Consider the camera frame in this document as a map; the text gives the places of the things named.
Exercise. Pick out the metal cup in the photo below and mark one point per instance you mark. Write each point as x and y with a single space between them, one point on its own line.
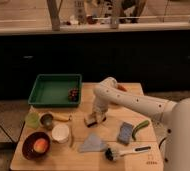
47 121

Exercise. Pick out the dark grape bunch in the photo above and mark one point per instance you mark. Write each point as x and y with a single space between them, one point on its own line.
73 94

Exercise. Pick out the orange bowl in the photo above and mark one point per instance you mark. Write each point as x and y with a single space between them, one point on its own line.
122 88

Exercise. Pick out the black white dish brush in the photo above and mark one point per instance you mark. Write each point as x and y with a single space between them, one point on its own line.
113 154

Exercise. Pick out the wooden stick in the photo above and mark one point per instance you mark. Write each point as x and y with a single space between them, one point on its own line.
71 136

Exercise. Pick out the peach fruit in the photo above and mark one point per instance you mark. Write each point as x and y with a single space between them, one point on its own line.
40 145

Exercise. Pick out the light green cup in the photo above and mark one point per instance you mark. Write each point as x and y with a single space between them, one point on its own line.
32 120

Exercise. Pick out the blue folded cloth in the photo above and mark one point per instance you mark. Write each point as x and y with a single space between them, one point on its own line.
93 143

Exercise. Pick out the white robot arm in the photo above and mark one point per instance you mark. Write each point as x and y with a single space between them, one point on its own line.
175 115

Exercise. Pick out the green cucumber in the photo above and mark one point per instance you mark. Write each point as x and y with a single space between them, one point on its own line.
139 127

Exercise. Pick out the dark red bowl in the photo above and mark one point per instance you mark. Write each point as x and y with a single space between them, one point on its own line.
27 148

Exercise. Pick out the wooden board eraser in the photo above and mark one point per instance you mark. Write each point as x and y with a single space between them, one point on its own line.
92 119

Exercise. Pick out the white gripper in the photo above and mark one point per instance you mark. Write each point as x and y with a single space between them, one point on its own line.
100 107

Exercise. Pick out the white cup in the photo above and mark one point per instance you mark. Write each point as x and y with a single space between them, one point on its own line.
60 133

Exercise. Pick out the green plastic tray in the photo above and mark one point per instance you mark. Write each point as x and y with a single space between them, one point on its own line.
51 90

